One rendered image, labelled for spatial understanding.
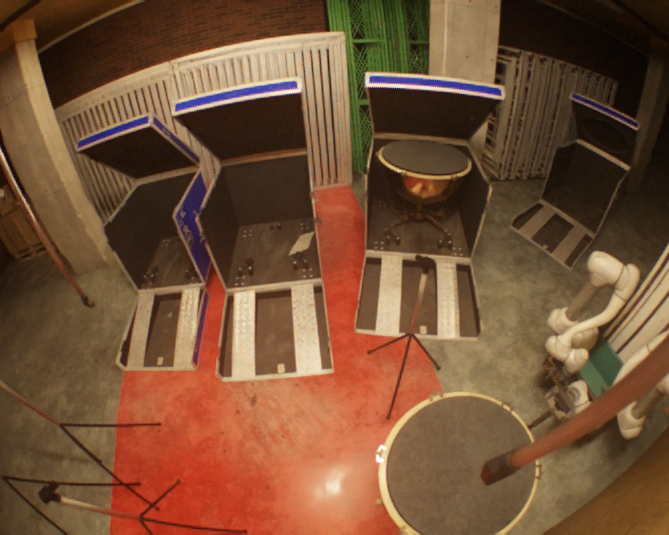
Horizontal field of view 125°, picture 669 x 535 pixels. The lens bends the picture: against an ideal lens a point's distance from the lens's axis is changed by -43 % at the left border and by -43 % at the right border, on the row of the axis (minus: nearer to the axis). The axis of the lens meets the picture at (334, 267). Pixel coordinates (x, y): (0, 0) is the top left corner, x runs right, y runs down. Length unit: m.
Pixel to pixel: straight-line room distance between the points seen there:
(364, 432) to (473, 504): 1.07
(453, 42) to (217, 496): 4.23
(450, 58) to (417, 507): 3.43
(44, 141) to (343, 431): 3.92
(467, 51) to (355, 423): 3.47
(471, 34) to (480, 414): 3.23
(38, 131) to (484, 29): 4.69
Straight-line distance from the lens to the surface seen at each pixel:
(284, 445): 2.18
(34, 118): 3.86
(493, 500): 1.39
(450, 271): 2.87
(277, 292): 2.72
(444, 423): 1.39
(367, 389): 2.27
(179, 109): 2.20
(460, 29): 3.41
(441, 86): 2.36
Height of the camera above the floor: 2.08
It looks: 44 degrees down
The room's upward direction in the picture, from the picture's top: 4 degrees counter-clockwise
